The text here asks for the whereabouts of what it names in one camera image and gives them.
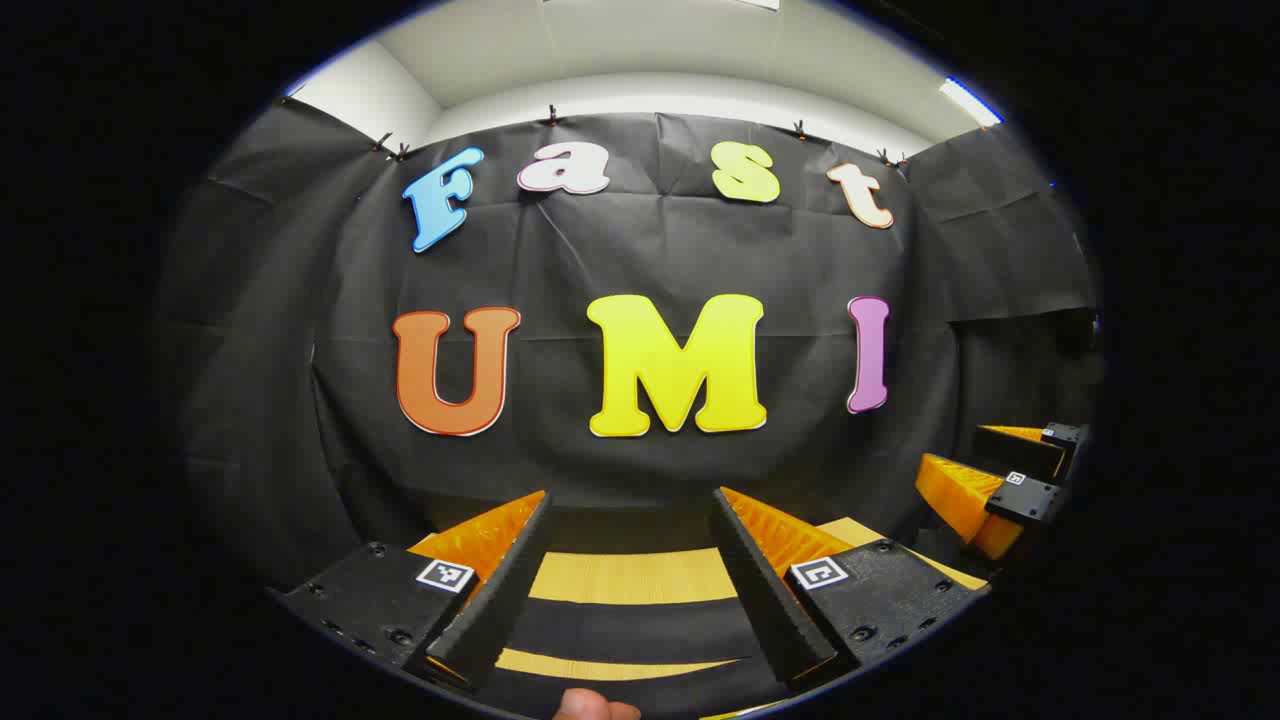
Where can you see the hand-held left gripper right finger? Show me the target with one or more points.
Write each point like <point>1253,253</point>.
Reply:
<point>765,590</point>

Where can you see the black backdrop cloth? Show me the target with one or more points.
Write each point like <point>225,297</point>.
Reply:
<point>650,250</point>

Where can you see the ceiling light panel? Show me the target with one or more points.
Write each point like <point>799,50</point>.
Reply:
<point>970,102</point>

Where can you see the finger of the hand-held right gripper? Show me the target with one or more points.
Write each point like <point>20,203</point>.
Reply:
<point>1020,455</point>
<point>1030,498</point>

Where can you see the dark blue jeans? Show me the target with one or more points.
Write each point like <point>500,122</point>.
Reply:
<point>640,625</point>

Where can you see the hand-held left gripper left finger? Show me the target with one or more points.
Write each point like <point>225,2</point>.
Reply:
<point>505,600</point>

